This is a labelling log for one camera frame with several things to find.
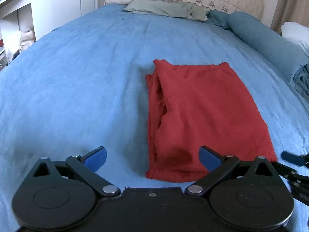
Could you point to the white grey wardrobe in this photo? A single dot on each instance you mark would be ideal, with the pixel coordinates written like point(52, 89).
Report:
point(50, 14)

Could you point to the grey-green pillow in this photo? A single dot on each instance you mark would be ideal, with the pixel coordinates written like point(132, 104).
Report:
point(167, 8)

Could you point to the white shelf unit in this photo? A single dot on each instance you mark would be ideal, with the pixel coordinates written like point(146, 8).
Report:
point(17, 28)

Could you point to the beige curtain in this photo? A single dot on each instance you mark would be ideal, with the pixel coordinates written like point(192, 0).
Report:
point(290, 11)

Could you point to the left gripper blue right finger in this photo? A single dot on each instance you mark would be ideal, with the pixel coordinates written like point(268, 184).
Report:
point(218, 168)

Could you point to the folded teal blue duvet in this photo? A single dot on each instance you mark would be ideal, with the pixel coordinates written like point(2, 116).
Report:
point(285, 56)

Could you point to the red knit sweater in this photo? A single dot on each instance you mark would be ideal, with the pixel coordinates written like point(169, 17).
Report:
point(195, 106)

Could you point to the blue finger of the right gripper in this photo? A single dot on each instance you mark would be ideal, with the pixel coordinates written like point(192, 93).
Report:
point(302, 160)

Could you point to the blue bed sheet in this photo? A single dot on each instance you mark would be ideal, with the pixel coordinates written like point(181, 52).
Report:
point(83, 86)

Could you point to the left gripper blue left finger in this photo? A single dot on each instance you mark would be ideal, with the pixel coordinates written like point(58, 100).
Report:
point(84, 168)

